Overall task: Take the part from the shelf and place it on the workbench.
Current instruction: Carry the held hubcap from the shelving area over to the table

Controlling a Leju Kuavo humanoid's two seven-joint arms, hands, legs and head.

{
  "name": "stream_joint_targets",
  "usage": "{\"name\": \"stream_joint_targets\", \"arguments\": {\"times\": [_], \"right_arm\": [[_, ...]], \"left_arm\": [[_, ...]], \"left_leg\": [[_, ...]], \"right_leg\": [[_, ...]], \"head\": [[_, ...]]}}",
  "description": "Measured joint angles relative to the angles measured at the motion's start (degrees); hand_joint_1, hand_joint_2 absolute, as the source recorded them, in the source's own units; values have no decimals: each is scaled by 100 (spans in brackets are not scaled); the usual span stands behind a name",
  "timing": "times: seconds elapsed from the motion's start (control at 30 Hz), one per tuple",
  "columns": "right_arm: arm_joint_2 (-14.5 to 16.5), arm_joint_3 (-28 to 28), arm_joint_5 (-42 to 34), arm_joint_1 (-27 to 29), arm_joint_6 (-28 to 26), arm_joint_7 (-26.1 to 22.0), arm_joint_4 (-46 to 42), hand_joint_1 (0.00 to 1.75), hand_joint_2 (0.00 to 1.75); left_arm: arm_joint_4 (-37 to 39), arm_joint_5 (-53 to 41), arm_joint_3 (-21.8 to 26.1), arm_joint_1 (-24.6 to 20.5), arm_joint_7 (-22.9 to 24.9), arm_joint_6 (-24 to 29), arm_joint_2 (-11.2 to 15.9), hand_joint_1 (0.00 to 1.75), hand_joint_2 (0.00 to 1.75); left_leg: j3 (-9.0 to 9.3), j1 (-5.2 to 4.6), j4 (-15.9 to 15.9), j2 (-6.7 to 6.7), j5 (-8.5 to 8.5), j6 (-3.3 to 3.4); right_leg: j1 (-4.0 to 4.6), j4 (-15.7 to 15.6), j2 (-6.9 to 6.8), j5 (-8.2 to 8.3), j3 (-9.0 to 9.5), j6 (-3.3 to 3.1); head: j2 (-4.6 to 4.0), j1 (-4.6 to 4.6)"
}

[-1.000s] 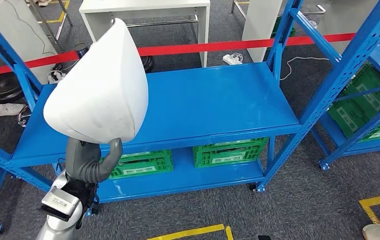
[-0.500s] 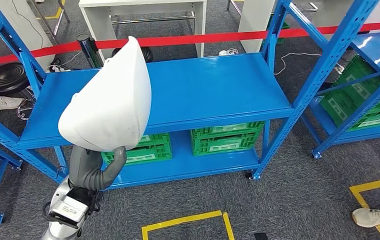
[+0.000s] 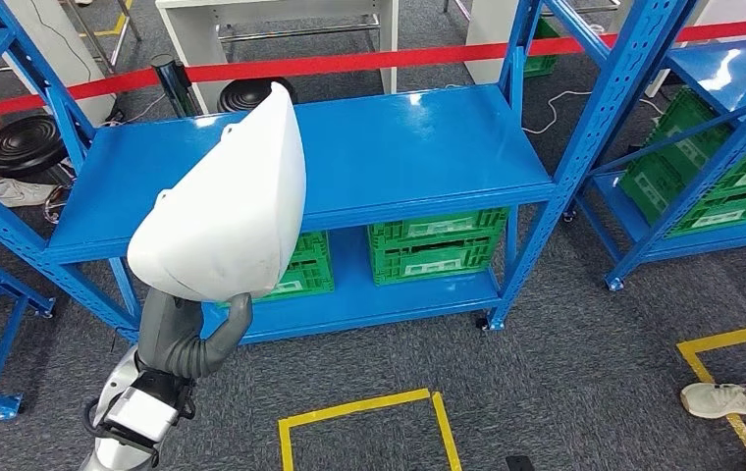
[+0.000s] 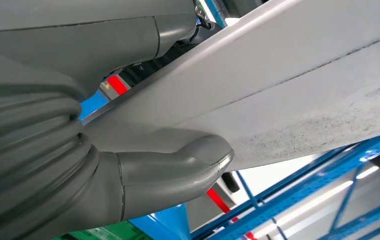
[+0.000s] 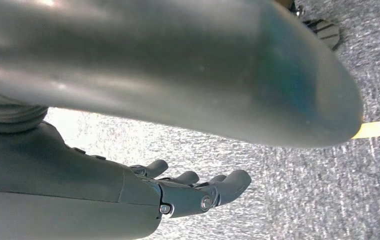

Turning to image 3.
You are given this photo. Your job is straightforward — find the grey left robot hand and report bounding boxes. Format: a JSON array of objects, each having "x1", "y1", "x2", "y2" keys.
[{"x1": 136, "y1": 288, "x2": 255, "y2": 382}]

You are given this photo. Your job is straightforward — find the white plastic part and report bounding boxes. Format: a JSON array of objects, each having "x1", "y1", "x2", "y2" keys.
[{"x1": 127, "y1": 80, "x2": 307, "y2": 303}]

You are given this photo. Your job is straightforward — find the black round stool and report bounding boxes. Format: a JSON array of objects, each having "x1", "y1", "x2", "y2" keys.
[
  {"x1": 0, "y1": 114, "x2": 77, "y2": 226},
  {"x1": 216, "y1": 77, "x2": 298, "y2": 115}
]

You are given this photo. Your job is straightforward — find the red barrier belt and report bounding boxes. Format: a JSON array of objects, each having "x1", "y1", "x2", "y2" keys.
[
  {"x1": 186, "y1": 16, "x2": 746, "y2": 84},
  {"x1": 0, "y1": 67, "x2": 161, "y2": 123}
]

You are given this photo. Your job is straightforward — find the white table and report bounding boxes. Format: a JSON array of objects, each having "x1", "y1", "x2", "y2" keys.
[
  {"x1": 463, "y1": 0, "x2": 746, "y2": 99},
  {"x1": 154, "y1": 0, "x2": 400, "y2": 116},
  {"x1": 0, "y1": 0, "x2": 118, "y2": 128}
]

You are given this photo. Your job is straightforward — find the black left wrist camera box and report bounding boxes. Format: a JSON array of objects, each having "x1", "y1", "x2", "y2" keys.
[{"x1": 89, "y1": 367, "x2": 197, "y2": 454}]

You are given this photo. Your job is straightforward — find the black camera cable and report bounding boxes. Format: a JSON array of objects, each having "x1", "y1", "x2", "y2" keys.
[{"x1": 81, "y1": 397, "x2": 111, "y2": 440}]

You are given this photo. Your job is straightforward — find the white power strip cable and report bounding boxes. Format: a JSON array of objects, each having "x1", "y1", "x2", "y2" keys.
[{"x1": 100, "y1": 92, "x2": 168, "y2": 128}]

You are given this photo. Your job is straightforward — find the black barrier post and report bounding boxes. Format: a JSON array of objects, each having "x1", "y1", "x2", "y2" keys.
[{"x1": 149, "y1": 53, "x2": 203, "y2": 119}]

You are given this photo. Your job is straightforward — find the grey metal leg frame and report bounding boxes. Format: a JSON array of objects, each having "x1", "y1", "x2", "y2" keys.
[
  {"x1": 441, "y1": 0, "x2": 473, "y2": 22},
  {"x1": 60, "y1": 0, "x2": 143, "y2": 76}
]

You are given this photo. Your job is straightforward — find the thin black cable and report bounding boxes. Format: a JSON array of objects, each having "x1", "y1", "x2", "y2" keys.
[{"x1": 27, "y1": 0, "x2": 94, "y2": 82}]

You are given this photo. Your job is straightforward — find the white floor cable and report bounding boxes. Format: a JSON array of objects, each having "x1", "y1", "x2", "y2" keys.
[{"x1": 520, "y1": 88, "x2": 666, "y2": 136}]

